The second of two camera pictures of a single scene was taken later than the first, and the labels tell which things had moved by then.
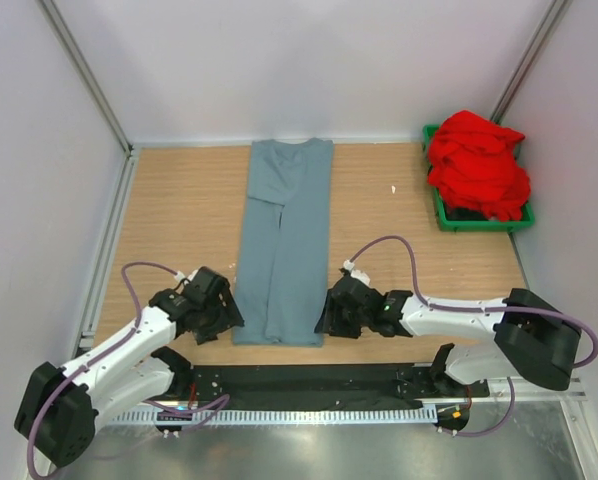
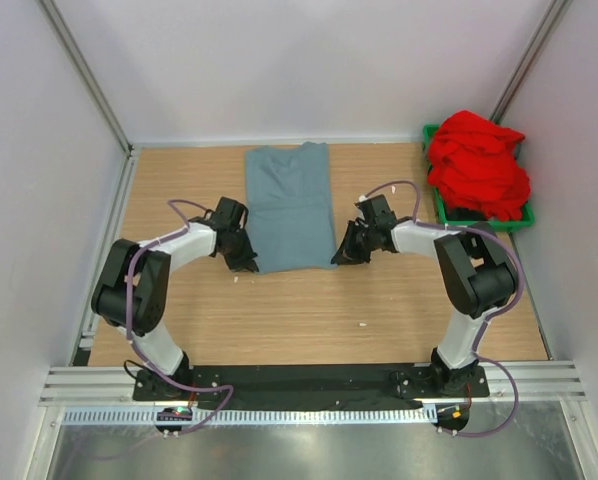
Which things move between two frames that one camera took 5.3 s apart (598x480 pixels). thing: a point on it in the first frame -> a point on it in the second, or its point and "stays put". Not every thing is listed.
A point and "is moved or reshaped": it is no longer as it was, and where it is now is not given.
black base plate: (329, 383) stays put
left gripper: (229, 316) -> (246, 261)
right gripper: (330, 321) -> (348, 255)
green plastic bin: (475, 218) stays put
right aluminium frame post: (541, 35) stays put
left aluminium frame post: (86, 76) stays put
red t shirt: (473, 162) stays put
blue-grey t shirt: (281, 276) is moved or reshaped
